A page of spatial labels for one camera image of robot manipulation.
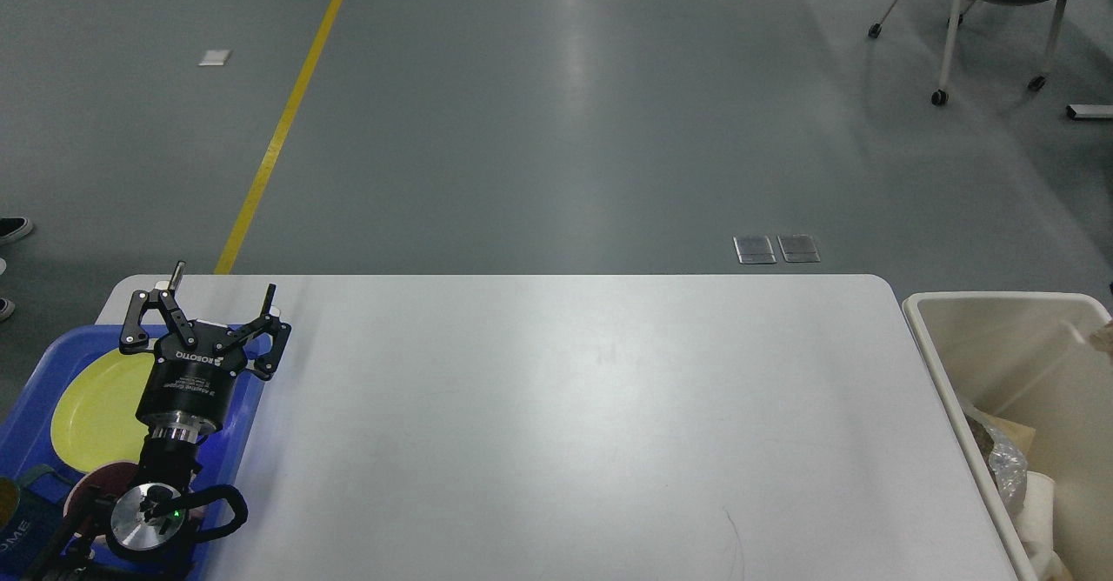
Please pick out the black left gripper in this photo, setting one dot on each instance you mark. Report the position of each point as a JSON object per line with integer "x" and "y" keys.
{"x": 193, "y": 385}

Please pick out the dark teal mug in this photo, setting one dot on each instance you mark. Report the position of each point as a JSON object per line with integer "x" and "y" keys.
{"x": 31, "y": 511}

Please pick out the white bar on floor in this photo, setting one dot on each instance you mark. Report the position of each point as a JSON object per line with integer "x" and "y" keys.
{"x": 1089, "y": 112}

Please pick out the black and white shoe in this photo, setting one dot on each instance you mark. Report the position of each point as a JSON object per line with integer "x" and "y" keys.
{"x": 7, "y": 309}
{"x": 13, "y": 229}

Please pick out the blue plastic tray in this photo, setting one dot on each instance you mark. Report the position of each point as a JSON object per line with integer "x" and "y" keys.
{"x": 26, "y": 430}

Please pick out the brown paper bag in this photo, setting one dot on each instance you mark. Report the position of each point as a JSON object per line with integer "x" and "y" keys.
{"x": 1021, "y": 435}

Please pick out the beige plastic bin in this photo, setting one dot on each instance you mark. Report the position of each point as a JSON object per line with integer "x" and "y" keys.
{"x": 1026, "y": 357}

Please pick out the left metal floor plate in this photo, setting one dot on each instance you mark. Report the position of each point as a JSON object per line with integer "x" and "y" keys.
{"x": 754, "y": 250}

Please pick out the metal floor plate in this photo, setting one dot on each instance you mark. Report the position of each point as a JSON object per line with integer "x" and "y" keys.
{"x": 754, "y": 250}
{"x": 799, "y": 249}

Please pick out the right metal floor plate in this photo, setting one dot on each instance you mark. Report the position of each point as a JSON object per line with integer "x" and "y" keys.
{"x": 799, "y": 249}

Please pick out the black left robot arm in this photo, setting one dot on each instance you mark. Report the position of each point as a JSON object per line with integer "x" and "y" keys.
{"x": 150, "y": 315}

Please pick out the white paper cup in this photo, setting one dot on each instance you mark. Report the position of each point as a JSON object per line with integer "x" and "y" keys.
{"x": 1035, "y": 522}

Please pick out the white floor marker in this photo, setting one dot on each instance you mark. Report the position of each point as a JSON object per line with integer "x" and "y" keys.
{"x": 215, "y": 58}

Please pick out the brown paper ball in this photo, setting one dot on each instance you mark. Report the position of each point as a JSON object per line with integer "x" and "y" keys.
{"x": 1102, "y": 339}

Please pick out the aluminium foil sheet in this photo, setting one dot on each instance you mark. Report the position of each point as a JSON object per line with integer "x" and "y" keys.
{"x": 1001, "y": 455}

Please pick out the pink mug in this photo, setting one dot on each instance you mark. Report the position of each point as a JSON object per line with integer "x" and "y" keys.
{"x": 96, "y": 481}

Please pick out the yellow plastic plate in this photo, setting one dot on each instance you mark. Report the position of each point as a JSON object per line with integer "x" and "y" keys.
{"x": 94, "y": 422}

